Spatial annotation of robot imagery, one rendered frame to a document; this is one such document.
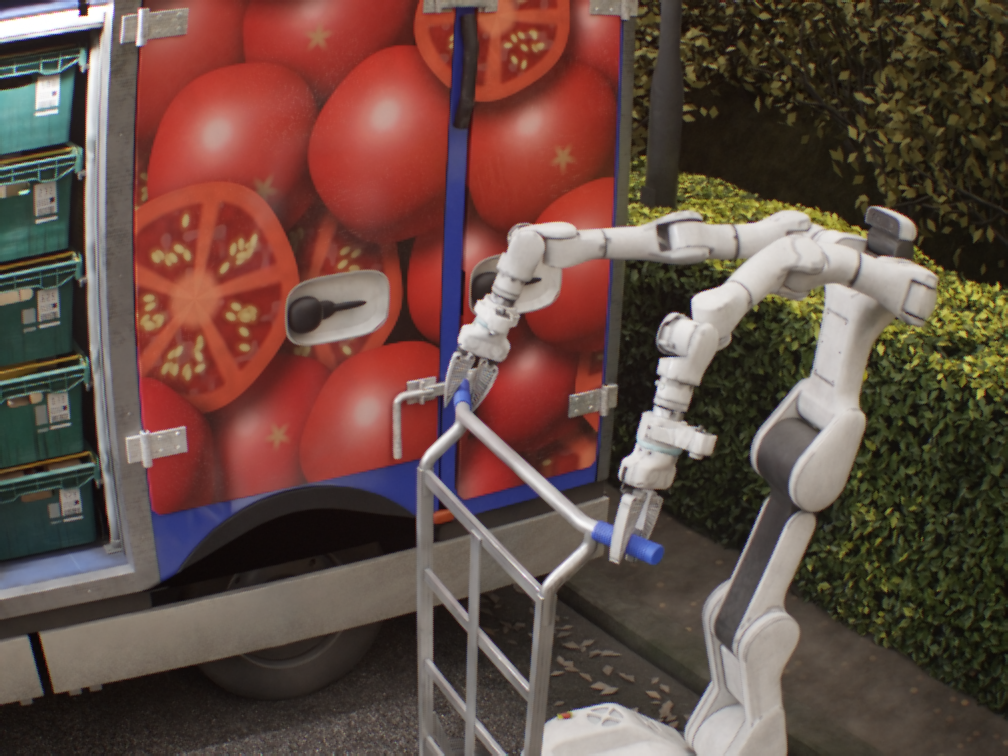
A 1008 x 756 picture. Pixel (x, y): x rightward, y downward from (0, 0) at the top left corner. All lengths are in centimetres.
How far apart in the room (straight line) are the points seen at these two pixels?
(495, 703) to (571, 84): 181
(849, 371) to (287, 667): 190
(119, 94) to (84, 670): 153
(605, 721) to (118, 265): 163
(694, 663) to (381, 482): 116
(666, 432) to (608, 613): 210
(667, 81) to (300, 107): 238
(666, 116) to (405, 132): 212
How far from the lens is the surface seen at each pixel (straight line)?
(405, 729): 350
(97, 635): 311
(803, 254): 217
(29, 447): 300
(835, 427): 251
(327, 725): 351
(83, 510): 311
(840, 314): 252
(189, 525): 304
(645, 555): 198
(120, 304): 276
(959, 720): 360
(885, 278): 228
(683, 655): 378
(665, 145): 494
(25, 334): 290
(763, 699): 280
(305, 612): 332
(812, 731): 348
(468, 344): 250
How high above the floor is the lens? 218
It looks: 21 degrees down
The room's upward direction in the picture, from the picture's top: 3 degrees clockwise
